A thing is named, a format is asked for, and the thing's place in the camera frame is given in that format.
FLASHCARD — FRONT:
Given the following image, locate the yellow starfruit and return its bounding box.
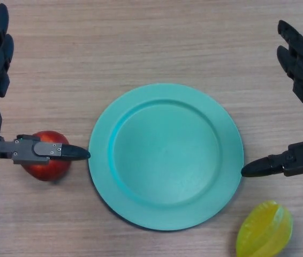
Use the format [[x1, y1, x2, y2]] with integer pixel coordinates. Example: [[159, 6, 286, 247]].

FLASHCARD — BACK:
[[235, 200, 293, 257]]

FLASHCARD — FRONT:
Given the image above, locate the green round plate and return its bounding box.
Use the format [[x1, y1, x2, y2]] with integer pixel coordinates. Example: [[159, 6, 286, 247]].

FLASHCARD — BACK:
[[88, 82, 245, 231]]

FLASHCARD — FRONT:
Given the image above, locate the red apple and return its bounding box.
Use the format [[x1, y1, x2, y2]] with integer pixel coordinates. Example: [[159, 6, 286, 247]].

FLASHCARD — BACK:
[[22, 130, 70, 182]]

